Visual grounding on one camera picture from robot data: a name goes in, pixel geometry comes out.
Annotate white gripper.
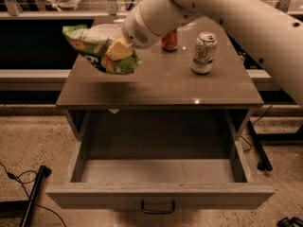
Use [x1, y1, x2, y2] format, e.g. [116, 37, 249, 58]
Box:
[105, 4, 160, 61]

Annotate green rice chip bag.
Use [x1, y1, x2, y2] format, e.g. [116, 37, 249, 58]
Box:
[62, 25, 141, 75]

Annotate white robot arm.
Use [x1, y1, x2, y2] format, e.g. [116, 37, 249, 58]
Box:
[107, 0, 303, 106]

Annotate grey drawer cabinet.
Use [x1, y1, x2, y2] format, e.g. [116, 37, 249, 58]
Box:
[57, 17, 263, 134]

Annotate open grey top drawer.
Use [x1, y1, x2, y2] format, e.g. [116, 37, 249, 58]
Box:
[45, 110, 276, 211]

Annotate white ceramic bowl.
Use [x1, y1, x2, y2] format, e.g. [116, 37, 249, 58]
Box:
[91, 24, 121, 38]

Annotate orange soda can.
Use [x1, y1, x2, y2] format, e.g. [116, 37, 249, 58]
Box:
[162, 29, 178, 52]

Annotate green white soda can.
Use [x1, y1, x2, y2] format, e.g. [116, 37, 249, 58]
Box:
[191, 31, 217, 75]

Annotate metal railing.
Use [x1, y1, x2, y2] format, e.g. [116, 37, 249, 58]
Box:
[0, 0, 303, 20]

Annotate black stand leg left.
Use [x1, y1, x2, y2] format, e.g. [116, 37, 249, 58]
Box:
[0, 165, 53, 227]

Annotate black stand leg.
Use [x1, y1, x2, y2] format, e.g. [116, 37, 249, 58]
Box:
[246, 120, 303, 172]
[0, 165, 53, 227]

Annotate black stand leg right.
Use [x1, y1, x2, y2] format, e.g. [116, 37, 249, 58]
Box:
[246, 120, 303, 172]

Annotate black drawer handle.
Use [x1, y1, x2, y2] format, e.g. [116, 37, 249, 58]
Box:
[140, 201, 176, 215]

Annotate black floor cable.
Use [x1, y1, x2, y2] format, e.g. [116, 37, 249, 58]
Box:
[0, 162, 67, 227]

